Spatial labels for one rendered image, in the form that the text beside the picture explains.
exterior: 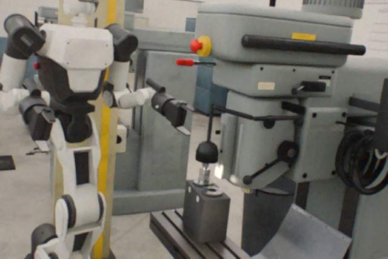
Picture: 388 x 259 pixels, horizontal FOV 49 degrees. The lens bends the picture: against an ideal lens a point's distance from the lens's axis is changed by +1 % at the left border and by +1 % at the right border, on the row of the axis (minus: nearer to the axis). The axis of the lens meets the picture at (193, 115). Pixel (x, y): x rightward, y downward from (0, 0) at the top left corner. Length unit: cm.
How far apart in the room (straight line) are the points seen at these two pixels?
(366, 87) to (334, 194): 43
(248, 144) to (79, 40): 80
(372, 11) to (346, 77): 518
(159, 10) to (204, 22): 968
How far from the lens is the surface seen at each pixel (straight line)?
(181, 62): 133
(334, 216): 173
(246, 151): 133
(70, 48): 171
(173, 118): 169
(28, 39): 171
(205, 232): 176
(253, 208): 347
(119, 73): 196
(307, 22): 132
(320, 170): 149
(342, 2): 147
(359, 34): 672
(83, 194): 184
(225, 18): 120
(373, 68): 158
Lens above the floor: 181
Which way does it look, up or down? 12 degrees down
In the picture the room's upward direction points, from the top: 6 degrees clockwise
